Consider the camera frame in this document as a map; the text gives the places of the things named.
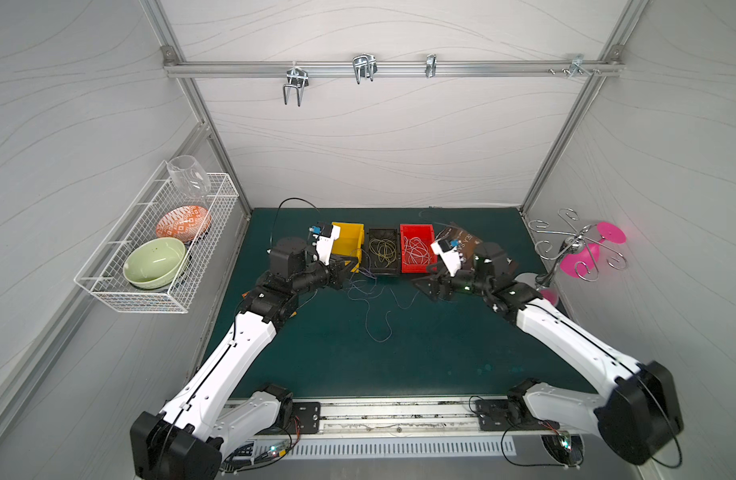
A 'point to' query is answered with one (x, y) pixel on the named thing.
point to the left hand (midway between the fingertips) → (357, 260)
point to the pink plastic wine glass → (582, 262)
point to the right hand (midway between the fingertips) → (421, 272)
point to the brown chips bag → (467, 243)
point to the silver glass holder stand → (584, 240)
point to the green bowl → (154, 264)
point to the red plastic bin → (427, 235)
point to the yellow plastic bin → (350, 242)
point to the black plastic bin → (383, 232)
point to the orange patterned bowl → (189, 223)
